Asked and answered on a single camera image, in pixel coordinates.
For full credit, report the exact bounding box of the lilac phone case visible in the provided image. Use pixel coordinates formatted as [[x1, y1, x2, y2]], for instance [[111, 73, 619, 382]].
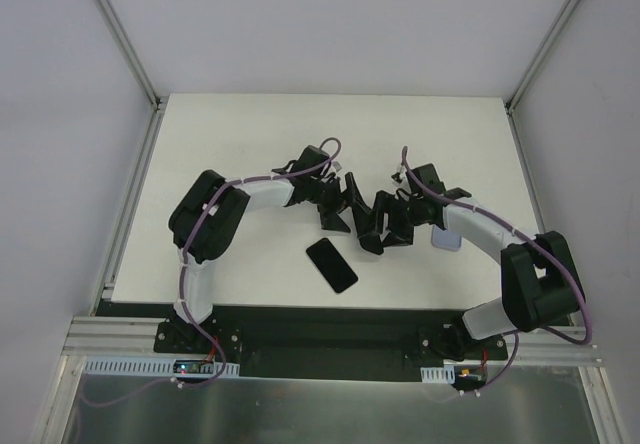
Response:
[[431, 226, 463, 252]]

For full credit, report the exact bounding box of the black smartphone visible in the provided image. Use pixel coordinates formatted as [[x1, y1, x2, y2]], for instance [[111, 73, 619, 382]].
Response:
[[306, 238, 359, 294]]

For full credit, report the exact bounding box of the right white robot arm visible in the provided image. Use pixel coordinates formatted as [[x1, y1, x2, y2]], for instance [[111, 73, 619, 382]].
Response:
[[343, 164, 586, 361]]

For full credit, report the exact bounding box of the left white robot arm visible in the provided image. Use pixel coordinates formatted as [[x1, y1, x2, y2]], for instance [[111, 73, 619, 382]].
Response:
[[168, 145, 361, 353]]

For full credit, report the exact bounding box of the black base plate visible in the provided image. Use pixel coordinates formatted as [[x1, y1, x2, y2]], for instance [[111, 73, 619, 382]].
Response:
[[153, 306, 507, 382]]

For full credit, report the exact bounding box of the right white cable duct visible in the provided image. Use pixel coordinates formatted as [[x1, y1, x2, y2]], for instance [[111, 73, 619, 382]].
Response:
[[420, 365, 456, 385]]

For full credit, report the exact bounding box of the white cable duct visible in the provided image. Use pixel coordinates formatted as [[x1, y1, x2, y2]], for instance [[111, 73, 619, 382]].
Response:
[[420, 365, 456, 385], [84, 357, 240, 379]]

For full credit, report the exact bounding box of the left white cable duct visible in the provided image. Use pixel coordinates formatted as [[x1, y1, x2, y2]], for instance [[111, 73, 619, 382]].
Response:
[[84, 357, 240, 379]]

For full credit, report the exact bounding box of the aluminium front rail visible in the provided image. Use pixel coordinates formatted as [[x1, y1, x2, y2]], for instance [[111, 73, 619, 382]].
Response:
[[62, 316, 605, 367]]

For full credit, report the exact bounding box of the left aluminium frame post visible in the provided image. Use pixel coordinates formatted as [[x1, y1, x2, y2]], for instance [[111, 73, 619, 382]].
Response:
[[93, 0, 162, 111]]

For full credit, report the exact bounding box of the aluminium frame post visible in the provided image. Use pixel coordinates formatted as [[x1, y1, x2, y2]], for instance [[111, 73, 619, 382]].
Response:
[[505, 0, 583, 115], [93, 0, 162, 111]]

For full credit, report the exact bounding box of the right aluminium frame post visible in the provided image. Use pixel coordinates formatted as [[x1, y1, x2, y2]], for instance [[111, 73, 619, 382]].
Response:
[[505, 0, 583, 115]]

